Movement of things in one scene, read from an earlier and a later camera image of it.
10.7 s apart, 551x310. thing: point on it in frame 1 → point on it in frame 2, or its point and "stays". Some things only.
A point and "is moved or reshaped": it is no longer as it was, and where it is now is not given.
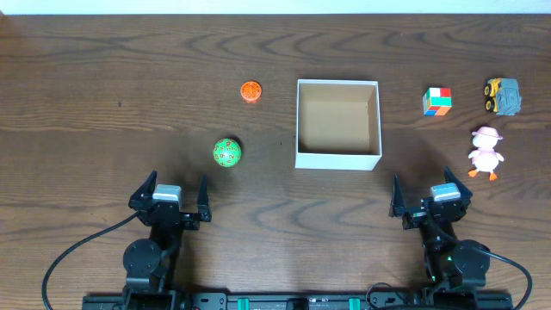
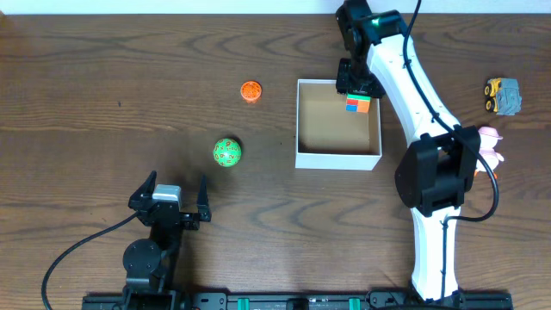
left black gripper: [168, 213] stays
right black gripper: [397, 205] → [345, 85]
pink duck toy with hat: [485, 158] stays
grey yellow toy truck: [503, 96] stays
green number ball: [227, 152] stays
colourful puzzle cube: [436, 101] is moved or reshaped
